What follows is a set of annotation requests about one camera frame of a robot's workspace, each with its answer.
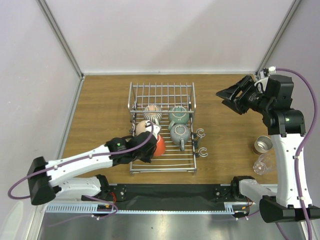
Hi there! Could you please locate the orange mug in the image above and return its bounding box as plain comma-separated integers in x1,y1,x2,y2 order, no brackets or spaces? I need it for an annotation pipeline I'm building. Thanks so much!
153,134,166,157

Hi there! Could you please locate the black base mat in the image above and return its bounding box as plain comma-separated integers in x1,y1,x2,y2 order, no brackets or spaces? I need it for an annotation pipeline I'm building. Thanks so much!
109,184,234,204

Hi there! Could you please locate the steel tumbler cup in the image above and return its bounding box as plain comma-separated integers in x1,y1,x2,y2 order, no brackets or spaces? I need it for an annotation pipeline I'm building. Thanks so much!
252,135,273,155

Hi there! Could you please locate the beige ceramic mug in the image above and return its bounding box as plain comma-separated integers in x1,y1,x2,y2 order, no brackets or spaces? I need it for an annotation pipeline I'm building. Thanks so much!
135,120,150,136

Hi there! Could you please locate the clear glass cup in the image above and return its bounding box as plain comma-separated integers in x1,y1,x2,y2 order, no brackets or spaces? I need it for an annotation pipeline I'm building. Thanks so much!
252,153,276,175

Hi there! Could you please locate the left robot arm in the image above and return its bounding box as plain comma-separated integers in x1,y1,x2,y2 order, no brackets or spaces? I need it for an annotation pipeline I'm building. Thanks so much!
27,131,158,206

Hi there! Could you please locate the white ribbed mug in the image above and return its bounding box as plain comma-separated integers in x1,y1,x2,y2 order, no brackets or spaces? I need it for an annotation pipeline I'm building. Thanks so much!
143,104,163,125

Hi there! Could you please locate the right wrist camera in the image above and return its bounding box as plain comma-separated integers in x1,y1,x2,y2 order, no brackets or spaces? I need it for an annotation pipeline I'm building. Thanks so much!
254,66,276,88

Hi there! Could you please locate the metal wire dish rack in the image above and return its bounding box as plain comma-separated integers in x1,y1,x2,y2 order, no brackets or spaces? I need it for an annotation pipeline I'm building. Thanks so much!
127,82,197,174

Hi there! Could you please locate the teal ceramic mug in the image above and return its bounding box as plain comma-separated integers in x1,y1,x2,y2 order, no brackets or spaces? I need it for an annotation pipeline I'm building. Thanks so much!
168,106,189,131

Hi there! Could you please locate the white cable duct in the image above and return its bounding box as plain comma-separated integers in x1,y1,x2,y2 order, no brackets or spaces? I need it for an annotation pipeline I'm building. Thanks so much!
45,202,249,216

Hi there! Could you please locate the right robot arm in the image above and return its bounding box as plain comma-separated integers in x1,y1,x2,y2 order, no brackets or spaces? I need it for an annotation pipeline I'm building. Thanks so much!
216,74,320,223

